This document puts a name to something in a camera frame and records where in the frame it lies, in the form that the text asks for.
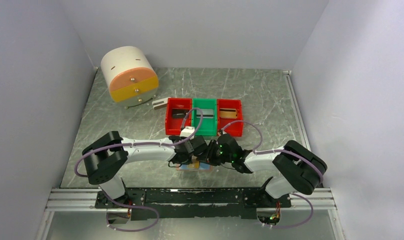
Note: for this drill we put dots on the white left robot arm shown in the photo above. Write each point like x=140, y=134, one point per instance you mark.
x=104, y=158

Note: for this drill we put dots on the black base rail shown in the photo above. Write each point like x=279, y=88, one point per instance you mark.
x=243, y=202

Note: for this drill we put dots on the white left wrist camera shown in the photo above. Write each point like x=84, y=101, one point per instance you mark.
x=187, y=131

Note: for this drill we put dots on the red bin with black card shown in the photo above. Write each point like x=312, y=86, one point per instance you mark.
x=173, y=126

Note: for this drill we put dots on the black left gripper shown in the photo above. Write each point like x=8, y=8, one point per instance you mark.
x=190, y=160

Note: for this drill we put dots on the silver credit card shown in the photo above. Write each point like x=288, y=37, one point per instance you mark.
x=205, y=113

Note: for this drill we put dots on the green plastic bin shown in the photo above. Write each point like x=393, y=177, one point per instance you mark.
x=208, y=126

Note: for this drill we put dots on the gold card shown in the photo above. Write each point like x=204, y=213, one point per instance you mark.
x=228, y=113
x=194, y=165

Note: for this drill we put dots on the tan leather card holder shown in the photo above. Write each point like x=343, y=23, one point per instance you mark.
x=203, y=167

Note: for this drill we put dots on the round white drawer cabinet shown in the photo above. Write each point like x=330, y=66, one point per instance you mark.
x=129, y=76

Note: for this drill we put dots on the small white grey block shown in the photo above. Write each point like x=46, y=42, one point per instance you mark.
x=160, y=103

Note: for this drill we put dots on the black credit card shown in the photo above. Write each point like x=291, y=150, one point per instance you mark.
x=179, y=113

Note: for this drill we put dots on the red bin with gold card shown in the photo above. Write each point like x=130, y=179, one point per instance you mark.
x=235, y=129

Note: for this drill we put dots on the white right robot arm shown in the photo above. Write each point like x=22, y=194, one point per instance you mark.
x=299, y=169

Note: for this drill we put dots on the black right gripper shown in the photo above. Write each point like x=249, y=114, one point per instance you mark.
x=210, y=157

